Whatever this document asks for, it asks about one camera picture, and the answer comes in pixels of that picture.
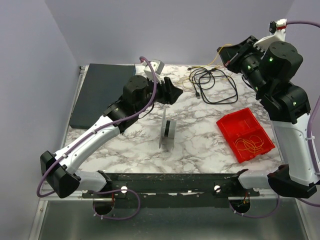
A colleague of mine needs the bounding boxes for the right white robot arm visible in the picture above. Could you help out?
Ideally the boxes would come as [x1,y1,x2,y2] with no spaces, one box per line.
[217,36,320,199]

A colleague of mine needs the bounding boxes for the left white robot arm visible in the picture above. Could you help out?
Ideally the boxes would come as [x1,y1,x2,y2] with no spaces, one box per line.
[40,75,183,199]

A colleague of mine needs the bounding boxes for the red plastic bin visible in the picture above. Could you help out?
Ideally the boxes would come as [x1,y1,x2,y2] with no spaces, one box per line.
[216,107,276,163]

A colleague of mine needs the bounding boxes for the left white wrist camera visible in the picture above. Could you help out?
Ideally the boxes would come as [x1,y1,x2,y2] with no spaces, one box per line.
[142,59,165,80]

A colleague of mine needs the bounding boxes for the black USB cable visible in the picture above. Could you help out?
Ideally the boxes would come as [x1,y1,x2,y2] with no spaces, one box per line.
[187,66,238,105]

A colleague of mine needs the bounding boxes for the grey cable spool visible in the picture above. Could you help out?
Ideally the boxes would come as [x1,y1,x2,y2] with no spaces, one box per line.
[158,107,178,151]

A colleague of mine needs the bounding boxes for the dark grey network switch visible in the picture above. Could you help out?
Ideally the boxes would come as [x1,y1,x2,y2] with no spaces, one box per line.
[69,63,136,130]

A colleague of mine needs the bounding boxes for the yellow wires in bin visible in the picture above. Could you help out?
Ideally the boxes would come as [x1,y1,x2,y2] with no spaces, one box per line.
[233,135,265,157]

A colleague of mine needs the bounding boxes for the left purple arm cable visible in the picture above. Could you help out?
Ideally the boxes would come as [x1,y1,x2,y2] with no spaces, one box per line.
[36,56,158,198]

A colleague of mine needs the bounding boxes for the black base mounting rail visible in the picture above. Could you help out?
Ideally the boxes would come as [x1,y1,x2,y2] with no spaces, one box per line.
[82,172,283,210]

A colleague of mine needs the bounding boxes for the aluminium frame rail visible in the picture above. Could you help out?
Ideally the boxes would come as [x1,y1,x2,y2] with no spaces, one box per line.
[39,184,87,201]

